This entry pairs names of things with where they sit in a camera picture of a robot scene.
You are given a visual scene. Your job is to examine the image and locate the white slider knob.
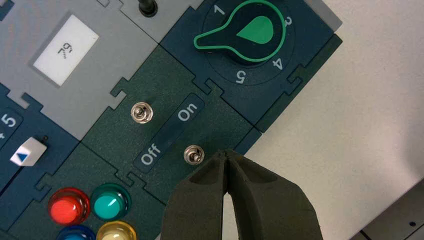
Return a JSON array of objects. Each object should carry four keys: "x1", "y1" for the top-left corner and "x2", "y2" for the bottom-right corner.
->
[{"x1": 9, "y1": 136, "x2": 48, "y2": 167}]

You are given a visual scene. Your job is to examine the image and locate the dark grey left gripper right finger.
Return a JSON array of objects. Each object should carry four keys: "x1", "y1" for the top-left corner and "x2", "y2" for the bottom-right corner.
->
[{"x1": 226, "y1": 149, "x2": 324, "y2": 240}]

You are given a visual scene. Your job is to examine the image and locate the green round push button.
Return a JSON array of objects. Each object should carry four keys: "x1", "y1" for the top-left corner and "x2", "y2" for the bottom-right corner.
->
[{"x1": 90, "y1": 183, "x2": 132, "y2": 222}]

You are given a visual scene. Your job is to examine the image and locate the metal toggle switch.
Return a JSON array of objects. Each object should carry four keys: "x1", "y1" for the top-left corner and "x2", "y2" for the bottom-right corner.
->
[
  {"x1": 183, "y1": 144, "x2": 205, "y2": 166},
  {"x1": 130, "y1": 101, "x2": 154, "y2": 124}
]

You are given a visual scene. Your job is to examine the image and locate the blue round push button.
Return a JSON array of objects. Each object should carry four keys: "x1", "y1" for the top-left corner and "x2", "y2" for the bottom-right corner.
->
[{"x1": 56, "y1": 225, "x2": 98, "y2": 240}]

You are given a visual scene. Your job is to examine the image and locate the green outlined rotary knob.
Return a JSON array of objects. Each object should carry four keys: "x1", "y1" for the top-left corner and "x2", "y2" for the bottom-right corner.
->
[{"x1": 193, "y1": 0, "x2": 287, "y2": 66}]

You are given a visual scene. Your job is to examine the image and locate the red round push button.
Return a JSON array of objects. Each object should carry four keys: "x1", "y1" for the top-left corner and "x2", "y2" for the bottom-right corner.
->
[{"x1": 47, "y1": 187, "x2": 91, "y2": 227}]

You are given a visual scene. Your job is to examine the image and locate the blue grey control box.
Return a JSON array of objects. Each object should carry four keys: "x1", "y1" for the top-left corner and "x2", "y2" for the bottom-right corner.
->
[{"x1": 0, "y1": 0, "x2": 344, "y2": 240}]

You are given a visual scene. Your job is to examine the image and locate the yellow round push button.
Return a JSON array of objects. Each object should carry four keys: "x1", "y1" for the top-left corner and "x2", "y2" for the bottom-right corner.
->
[{"x1": 96, "y1": 220, "x2": 138, "y2": 240}]

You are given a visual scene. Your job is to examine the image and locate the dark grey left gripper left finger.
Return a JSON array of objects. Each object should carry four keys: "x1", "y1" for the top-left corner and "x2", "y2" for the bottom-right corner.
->
[{"x1": 160, "y1": 150, "x2": 229, "y2": 240}]

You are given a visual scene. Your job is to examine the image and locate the white display screen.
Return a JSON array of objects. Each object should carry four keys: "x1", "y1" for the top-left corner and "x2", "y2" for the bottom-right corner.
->
[{"x1": 32, "y1": 13, "x2": 100, "y2": 88}]

